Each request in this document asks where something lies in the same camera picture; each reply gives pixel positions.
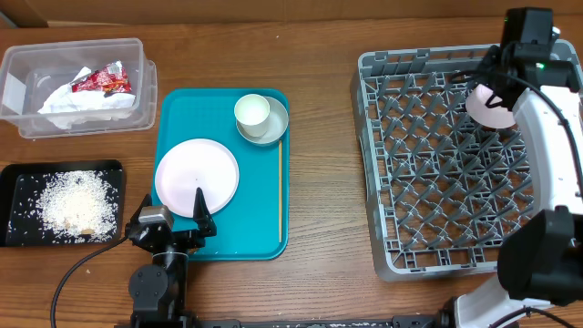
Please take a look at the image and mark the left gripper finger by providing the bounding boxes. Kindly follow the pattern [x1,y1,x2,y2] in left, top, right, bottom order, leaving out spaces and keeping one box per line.
[192,188,217,237]
[129,194,152,224]

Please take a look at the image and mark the large white plate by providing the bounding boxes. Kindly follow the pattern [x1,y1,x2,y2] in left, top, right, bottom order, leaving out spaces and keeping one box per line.
[154,138,240,217]

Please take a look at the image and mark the small white plate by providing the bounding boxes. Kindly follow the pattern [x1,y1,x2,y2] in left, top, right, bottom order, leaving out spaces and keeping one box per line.
[465,84,516,128]

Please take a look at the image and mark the rice food scraps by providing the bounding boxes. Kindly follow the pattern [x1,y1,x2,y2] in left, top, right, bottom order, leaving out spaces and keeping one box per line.
[6,169,122,246]

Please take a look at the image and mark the white napkin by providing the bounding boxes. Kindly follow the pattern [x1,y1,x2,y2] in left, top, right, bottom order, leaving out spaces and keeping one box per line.
[38,82,136,129]

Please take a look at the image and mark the red snack wrapper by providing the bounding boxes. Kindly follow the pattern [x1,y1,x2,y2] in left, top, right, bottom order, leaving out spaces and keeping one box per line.
[71,61,132,95]

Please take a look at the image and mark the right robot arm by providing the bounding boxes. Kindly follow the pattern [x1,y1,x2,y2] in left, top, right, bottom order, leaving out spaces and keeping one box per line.
[437,7,582,327]

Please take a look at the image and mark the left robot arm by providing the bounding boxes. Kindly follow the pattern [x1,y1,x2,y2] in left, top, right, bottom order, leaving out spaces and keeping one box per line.
[125,188,217,327]

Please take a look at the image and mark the grey dishwasher rack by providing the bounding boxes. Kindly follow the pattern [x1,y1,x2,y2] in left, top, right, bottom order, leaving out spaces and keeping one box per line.
[350,39,583,282]

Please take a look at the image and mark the teal serving tray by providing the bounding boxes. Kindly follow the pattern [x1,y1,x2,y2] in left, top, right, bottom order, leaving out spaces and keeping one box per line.
[154,88,290,261]

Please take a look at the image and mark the black plastic tray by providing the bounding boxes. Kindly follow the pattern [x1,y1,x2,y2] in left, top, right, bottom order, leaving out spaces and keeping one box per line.
[1,159,125,247]

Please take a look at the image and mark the wooden chopstick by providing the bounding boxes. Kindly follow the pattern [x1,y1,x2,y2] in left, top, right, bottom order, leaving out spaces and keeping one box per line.
[278,140,283,243]

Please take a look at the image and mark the white paper cup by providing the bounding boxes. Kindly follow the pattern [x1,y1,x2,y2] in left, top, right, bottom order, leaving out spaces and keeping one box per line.
[234,94,271,137]

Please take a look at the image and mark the grey bowl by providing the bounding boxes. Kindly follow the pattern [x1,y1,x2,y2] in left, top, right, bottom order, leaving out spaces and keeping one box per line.
[236,97,289,147]

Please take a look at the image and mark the clear plastic bin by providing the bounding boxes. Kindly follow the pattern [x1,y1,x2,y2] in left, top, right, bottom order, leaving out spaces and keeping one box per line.
[1,38,158,138]

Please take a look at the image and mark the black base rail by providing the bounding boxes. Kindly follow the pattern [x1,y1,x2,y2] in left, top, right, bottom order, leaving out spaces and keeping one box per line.
[115,314,455,328]

